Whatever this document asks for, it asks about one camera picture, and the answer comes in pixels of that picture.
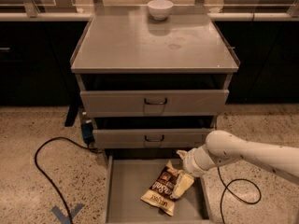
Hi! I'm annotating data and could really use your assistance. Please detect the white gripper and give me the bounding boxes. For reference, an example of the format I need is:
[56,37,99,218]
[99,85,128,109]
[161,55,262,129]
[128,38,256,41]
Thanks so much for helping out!
[171,147,216,199]

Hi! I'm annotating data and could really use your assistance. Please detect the brown chip bag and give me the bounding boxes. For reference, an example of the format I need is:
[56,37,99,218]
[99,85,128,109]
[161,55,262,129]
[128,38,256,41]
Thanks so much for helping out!
[141,161,185,217]

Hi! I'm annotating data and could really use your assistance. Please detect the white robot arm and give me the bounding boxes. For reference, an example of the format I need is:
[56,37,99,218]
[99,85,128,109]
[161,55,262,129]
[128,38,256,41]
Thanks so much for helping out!
[177,130,299,184]

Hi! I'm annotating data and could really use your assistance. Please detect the middle grey drawer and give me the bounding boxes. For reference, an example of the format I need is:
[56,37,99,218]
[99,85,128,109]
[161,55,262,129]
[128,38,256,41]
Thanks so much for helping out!
[93,128,211,148]

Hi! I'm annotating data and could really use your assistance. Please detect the grey drawer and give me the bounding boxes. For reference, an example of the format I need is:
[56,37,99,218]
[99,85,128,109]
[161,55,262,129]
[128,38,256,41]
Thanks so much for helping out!
[80,90,229,118]
[102,156,214,224]
[93,128,211,148]

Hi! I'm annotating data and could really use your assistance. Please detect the bottom grey drawer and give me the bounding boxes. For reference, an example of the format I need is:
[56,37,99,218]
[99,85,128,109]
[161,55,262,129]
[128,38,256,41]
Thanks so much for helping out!
[102,156,214,224]

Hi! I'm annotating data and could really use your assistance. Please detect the top grey drawer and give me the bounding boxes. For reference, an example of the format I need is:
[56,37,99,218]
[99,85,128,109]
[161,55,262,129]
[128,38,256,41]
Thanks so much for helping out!
[80,90,229,118]

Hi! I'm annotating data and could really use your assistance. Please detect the grey drawer cabinet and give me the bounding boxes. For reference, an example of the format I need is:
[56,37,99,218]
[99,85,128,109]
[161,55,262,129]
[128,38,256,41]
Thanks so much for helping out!
[71,6,239,159]

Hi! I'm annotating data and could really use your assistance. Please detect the blue power adapter box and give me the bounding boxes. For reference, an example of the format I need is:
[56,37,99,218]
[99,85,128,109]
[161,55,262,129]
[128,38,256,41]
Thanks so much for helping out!
[81,122,94,144]

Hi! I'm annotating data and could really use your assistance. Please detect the blue tape floor mark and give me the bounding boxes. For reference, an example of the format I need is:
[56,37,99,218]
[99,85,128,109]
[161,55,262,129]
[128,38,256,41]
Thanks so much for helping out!
[50,203,86,224]

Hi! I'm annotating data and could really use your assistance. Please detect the white bowl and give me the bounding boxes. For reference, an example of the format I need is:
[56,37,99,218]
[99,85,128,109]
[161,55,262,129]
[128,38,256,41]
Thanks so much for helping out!
[147,0,174,21]

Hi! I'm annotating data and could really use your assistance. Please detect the dark base cabinets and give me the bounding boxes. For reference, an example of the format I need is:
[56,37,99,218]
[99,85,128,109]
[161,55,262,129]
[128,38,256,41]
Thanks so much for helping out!
[0,21,299,105]

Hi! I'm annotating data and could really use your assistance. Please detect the black cable on right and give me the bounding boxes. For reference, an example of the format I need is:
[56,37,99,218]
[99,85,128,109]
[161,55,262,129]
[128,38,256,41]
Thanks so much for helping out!
[217,166,263,224]

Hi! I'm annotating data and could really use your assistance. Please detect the black cable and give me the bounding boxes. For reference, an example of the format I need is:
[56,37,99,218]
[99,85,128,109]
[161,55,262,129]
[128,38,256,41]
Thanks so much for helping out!
[217,166,263,224]
[34,136,103,224]

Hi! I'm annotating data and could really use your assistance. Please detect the black cable on left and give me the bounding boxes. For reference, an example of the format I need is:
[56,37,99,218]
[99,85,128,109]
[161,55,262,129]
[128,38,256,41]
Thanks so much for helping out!
[34,136,103,224]

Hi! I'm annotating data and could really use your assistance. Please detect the white rail ledge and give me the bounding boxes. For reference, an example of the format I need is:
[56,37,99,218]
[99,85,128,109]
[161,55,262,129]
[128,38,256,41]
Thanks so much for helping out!
[0,13,299,21]

